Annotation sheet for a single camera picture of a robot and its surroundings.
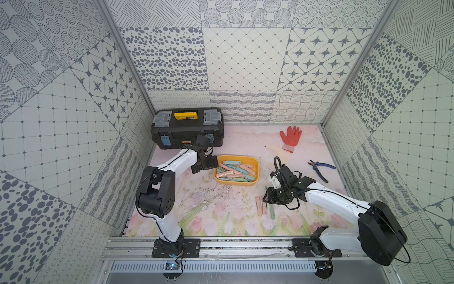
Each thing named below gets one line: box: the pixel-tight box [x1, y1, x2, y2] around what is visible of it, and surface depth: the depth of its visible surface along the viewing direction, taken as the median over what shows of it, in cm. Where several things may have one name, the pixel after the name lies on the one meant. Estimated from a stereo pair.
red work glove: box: [279, 125, 303, 154], surface depth 116 cm
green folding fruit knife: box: [269, 203, 275, 220], surface depth 86 cm
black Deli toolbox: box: [150, 107, 225, 150], surface depth 100 cm
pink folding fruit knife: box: [254, 195, 263, 217], surface depth 87 cm
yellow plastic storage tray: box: [213, 155, 261, 187], surface depth 97 cm
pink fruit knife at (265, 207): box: [262, 201, 268, 215], surface depth 87 cm
